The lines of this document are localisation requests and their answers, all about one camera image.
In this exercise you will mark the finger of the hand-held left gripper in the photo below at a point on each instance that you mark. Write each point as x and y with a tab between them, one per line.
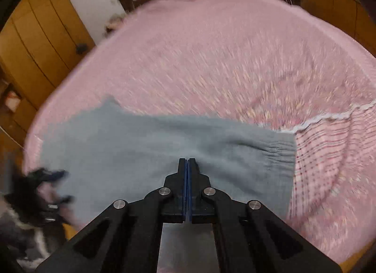
54	175
65	199

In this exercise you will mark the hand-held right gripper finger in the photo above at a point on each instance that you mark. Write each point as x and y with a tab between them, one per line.
185	190
189	190

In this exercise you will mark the grey pants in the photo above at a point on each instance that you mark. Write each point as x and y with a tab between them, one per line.
123	149

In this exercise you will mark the black wardrobe knob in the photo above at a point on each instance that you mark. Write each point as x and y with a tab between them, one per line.
81	48

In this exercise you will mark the pink floral bed blanket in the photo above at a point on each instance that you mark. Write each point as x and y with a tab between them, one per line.
223	56

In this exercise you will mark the wooden wardrobe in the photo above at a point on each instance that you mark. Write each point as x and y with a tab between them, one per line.
38	35

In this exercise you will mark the pink checked cloth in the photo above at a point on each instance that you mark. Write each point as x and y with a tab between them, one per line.
329	155

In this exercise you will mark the long wooden cabinet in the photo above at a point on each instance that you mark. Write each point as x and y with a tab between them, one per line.
335	9

